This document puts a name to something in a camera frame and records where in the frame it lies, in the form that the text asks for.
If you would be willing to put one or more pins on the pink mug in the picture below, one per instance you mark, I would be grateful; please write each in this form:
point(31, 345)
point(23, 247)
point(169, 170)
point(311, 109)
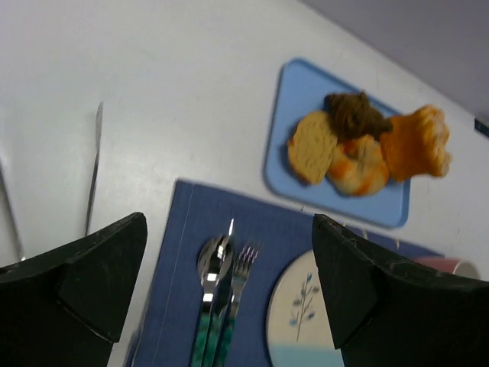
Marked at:
point(454, 266)

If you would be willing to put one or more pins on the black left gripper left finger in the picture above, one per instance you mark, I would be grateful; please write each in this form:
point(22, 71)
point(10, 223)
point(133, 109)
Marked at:
point(67, 306)

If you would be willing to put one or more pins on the light blue plastic tray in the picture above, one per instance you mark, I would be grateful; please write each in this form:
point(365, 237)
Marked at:
point(301, 90)

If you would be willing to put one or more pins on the silver spoon teal handle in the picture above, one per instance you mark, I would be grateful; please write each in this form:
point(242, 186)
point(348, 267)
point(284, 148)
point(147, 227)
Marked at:
point(210, 261)

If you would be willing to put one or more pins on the dark blue placemat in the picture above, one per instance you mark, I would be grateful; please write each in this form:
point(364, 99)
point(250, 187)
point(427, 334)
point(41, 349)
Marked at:
point(197, 214)

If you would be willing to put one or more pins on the silver fork teal handle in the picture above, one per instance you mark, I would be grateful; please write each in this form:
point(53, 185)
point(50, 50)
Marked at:
point(240, 275)

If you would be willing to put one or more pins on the cream and blue plate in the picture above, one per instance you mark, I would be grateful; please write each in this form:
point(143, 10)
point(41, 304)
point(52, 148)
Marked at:
point(298, 331)

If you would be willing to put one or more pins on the silver knife teal handle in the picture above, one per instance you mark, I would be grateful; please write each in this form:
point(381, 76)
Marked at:
point(220, 306)

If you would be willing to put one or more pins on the sliced brown bread loaf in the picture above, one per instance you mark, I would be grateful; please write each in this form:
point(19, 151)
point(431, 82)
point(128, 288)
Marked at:
point(310, 148)

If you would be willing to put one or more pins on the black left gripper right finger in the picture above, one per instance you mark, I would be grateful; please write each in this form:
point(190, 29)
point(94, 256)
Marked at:
point(387, 310)

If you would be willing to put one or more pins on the dark brown bread piece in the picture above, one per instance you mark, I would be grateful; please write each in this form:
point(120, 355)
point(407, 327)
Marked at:
point(353, 116)

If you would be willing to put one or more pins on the round orange white bun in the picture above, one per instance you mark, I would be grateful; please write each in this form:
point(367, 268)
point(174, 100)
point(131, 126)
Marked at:
point(358, 167)

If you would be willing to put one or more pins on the large orange muffin bread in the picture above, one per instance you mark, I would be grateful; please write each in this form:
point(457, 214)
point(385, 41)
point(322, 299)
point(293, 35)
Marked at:
point(417, 144)

